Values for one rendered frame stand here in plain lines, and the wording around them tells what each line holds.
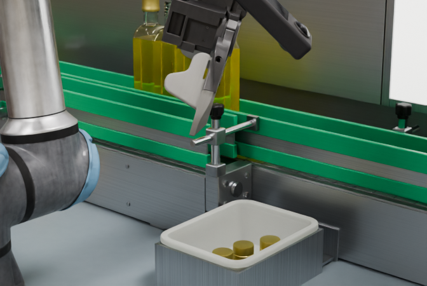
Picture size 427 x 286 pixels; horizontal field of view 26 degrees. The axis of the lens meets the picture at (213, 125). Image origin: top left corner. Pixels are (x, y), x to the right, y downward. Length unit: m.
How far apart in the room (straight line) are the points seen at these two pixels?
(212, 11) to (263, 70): 0.79
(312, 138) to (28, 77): 0.50
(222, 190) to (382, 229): 0.28
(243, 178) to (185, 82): 0.62
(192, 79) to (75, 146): 0.39
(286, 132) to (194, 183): 0.18
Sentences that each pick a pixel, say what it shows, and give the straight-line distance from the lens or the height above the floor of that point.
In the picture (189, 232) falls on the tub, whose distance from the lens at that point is 1.50.
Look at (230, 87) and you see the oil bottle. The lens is 1.72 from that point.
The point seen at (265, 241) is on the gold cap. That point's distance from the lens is 1.50.
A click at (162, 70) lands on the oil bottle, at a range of 1.79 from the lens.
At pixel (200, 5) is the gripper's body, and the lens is 1.04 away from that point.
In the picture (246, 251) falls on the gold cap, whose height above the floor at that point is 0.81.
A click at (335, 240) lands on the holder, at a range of 1.58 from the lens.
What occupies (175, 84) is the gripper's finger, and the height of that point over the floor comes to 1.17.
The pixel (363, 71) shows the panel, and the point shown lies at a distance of 1.69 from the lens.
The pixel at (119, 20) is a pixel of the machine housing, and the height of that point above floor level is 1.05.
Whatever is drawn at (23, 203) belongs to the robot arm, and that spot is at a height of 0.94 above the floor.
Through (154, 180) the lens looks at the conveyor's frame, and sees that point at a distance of 1.69.
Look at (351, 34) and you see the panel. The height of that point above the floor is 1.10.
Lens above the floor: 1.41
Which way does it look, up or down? 16 degrees down
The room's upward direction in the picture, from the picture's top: straight up
